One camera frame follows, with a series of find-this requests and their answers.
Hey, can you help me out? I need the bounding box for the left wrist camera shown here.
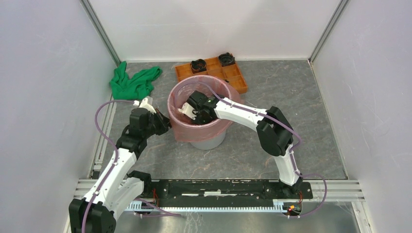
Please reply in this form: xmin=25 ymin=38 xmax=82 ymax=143
xmin=133 ymin=96 xmax=156 ymax=114

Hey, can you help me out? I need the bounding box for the rolled black belt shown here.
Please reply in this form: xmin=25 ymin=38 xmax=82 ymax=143
xmin=190 ymin=59 xmax=207 ymax=74
xmin=218 ymin=52 xmax=236 ymax=67

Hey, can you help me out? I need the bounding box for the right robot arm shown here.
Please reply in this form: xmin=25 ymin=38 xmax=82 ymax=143
xmin=179 ymin=91 xmax=303 ymax=198

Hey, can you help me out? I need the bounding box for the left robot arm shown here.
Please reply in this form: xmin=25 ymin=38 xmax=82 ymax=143
xmin=69 ymin=107 xmax=171 ymax=233

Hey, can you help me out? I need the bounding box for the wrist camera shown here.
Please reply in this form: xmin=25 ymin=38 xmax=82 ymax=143
xmin=178 ymin=102 xmax=199 ymax=120
xmin=133 ymin=96 xmax=156 ymax=114

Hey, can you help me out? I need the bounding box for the red plastic trash bag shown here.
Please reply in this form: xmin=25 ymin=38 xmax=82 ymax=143
xmin=167 ymin=75 xmax=243 ymax=142

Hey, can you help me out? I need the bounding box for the green cloth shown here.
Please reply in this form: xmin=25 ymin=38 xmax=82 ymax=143
xmin=109 ymin=61 xmax=163 ymax=100

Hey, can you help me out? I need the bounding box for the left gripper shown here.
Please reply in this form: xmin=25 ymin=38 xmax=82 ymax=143
xmin=142 ymin=108 xmax=176 ymax=138

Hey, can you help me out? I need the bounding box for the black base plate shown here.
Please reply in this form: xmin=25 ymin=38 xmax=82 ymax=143
xmin=139 ymin=179 xmax=313 ymax=208

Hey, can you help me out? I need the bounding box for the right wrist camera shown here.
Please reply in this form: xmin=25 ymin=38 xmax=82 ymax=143
xmin=178 ymin=102 xmax=199 ymax=120

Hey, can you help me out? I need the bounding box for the orange compartment tray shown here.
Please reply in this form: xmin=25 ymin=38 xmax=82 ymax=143
xmin=174 ymin=56 xmax=248 ymax=94

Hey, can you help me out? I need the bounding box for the grey trash bin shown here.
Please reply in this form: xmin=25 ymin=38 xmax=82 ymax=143
xmin=190 ymin=131 xmax=226 ymax=150

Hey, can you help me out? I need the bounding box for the rolled black belt right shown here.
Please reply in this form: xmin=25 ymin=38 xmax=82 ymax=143
xmin=218 ymin=52 xmax=236 ymax=67

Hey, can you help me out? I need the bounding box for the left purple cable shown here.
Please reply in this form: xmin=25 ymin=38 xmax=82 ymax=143
xmin=80 ymin=100 xmax=139 ymax=233

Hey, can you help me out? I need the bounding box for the rolled black belt left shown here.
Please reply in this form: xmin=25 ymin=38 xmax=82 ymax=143
xmin=190 ymin=59 xmax=207 ymax=74

